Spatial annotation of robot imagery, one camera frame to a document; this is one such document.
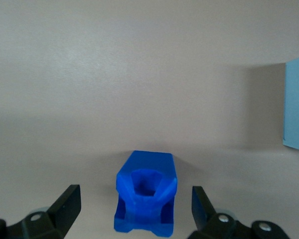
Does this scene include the blue plastic insert part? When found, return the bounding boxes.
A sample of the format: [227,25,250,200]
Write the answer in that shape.
[113,150,178,238]

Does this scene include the gray square base block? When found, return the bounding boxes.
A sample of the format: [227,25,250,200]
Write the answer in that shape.
[282,53,299,152]

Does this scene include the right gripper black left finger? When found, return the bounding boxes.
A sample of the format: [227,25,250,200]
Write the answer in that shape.
[0,184,82,239]

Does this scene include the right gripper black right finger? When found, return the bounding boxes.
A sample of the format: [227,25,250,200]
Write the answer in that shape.
[188,185,290,239]

